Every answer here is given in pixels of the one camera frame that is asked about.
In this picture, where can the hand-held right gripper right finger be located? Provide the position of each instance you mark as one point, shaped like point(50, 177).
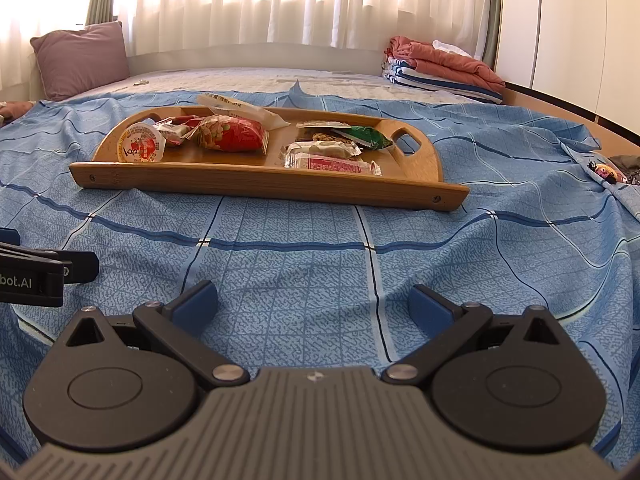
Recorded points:
point(429, 310)

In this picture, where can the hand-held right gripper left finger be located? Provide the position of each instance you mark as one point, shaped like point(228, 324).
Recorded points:
point(196, 307)

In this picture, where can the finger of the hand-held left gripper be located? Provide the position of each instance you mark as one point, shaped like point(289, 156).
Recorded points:
point(7, 236)
point(80, 266)

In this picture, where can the round jelly cup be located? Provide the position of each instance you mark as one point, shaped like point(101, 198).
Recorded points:
point(140, 144)

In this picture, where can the foil snack pouch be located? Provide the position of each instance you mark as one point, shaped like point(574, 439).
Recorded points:
point(330, 165)

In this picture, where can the red puffy snack bag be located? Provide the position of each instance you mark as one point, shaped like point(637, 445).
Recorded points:
point(235, 136)

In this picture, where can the green snack packet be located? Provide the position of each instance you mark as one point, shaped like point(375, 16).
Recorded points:
point(367, 137)

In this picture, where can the clear beige candy packet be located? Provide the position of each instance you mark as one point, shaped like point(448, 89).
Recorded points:
point(325, 149)

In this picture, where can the large white yellow snack bag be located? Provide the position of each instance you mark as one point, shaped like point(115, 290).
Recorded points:
point(245, 109)

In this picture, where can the tan labelled snack pouch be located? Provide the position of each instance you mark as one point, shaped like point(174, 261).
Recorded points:
point(320, 124)

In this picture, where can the blue checked bed sheet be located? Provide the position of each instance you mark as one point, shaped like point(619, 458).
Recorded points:
point(300, 260)

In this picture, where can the pinkish brown cloth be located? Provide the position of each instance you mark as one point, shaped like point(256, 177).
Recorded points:
point(17, 111)

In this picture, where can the mauve pillow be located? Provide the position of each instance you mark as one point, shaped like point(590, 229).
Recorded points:
point(82, 60)

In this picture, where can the colourful small doll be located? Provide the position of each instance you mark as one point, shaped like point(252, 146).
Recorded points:
point(605, 172)

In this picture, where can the blue white striped folded blanket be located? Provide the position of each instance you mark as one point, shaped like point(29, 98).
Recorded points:
point(430, 82)

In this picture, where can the pale patterned mattress cover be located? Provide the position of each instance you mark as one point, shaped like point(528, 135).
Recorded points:
point(250, 79)

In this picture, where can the dark patterned clothing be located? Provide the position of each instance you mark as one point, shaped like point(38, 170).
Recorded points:
point(627, 167)

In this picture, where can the folded blankets stack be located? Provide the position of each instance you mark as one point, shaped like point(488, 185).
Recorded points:
point(445, 62)

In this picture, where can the white folded cloth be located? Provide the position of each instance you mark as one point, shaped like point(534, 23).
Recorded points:
point(450, 46)

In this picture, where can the white wardrobe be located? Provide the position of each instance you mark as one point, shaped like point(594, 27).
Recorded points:
point(570, 30)

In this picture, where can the white sheer curtain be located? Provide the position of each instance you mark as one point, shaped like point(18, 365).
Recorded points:
point(300, 5)

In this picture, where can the wooden bed frame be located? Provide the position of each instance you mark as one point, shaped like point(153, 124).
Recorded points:
point(560, 102)

